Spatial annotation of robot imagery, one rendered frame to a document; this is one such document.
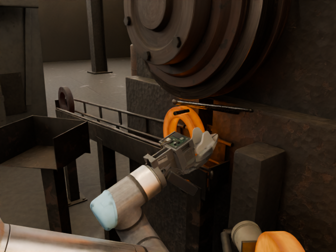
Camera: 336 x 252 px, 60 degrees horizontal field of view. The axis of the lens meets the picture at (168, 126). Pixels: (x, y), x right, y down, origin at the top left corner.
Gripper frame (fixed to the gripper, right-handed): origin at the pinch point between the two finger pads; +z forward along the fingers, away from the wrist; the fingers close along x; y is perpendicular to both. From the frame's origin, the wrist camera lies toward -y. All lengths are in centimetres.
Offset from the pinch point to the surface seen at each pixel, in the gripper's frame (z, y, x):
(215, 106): -0.2, 11.3, -3.9
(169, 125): -2.3, 0.4, 17.6
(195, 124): -1.3, 4.0, 4.9
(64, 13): 279, -23, 1021
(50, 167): -37, -5, 45
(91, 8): 237, -10, 656
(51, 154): -34, -6, 58
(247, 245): -19.1, 0.5, -27.3
